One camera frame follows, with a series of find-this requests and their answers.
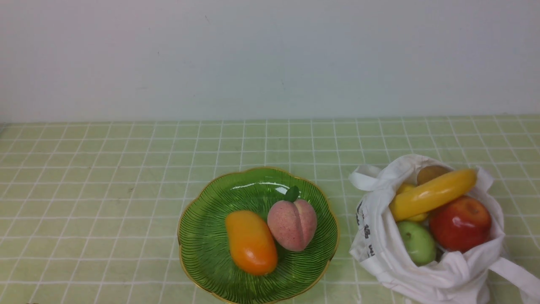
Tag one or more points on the yellow banana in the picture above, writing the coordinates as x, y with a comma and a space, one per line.
433, 194

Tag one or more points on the brown orange fruit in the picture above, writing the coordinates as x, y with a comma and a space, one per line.
429, 173

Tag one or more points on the white cloth bag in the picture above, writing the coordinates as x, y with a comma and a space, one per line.
454, 277

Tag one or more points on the pink peach with leaf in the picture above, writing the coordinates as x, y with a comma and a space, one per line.
292, 221

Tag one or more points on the orange mango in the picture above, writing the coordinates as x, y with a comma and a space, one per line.
251, 244

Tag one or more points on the green glass plate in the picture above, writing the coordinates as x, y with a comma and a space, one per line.
203, 243

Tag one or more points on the yellow lemon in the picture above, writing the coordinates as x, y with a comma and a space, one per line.
405, 187

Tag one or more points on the green apple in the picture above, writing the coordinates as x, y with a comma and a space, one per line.
418, 242

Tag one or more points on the green checkered tablecloth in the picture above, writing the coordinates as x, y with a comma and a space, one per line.
89, 210

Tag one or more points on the red apple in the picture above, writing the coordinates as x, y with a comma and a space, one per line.
461, 224

